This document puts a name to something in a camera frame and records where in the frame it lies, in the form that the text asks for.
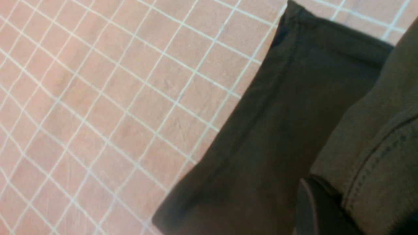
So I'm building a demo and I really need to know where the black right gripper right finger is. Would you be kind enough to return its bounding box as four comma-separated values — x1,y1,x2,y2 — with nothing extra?
391,212,418,235

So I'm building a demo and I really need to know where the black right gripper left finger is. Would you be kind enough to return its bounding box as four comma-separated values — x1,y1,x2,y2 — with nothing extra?
294,178,362,235

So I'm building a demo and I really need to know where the dark gray long-sleeve top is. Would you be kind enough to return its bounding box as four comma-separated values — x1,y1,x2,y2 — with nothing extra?
152,0,418,235

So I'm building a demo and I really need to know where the pink checkered tablecloth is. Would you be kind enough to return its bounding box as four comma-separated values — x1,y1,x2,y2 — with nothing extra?
1,0,417,235

